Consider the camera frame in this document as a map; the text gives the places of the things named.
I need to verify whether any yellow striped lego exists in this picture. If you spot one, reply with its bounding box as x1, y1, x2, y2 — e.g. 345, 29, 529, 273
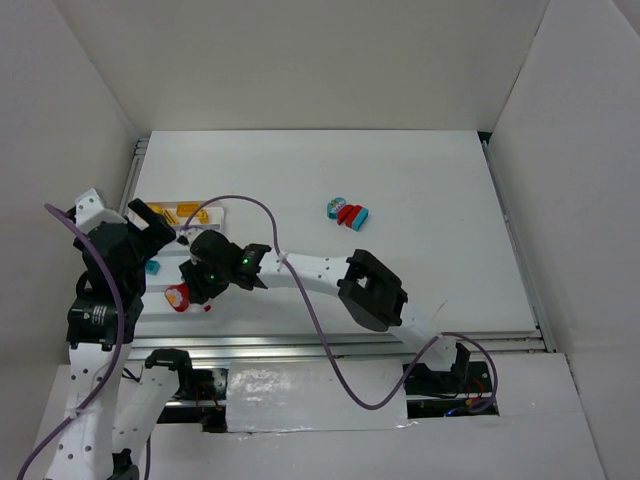
162, 210, 179, 225

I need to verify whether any red white flower lego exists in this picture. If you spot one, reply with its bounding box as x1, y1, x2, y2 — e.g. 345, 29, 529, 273
164, 283, 191, 313

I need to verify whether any large yellow lego brick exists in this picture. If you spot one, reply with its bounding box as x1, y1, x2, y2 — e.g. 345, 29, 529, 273
176, 203, 199, 218

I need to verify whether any small teal lego cube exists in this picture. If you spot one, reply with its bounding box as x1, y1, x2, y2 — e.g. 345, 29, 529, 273
145, 260, 161, 275

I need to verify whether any teal printed round lego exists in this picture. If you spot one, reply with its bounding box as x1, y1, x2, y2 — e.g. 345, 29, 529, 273
326, 197, 346, 219

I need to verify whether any red lego brick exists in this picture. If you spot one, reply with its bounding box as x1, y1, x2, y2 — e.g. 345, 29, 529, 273
336, 204, 362, 228

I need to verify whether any teal lego brick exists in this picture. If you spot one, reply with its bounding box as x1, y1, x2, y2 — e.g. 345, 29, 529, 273
347, 207, 369, 231

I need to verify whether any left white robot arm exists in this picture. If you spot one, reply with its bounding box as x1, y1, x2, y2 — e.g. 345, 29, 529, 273
46, 189, 193, 479

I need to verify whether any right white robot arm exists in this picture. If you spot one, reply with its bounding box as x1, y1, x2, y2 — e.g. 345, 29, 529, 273
179, 231, 470, 376

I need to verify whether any white compartment sorting tray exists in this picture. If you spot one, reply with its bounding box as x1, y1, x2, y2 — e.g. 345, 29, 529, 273
144, 202, 225, 314

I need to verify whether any white foil cover panel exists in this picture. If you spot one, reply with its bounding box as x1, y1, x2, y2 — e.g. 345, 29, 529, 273
226, 360, 409, 433

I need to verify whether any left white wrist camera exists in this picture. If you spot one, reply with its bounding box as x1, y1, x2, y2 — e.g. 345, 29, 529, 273
74, 188, 113, 232

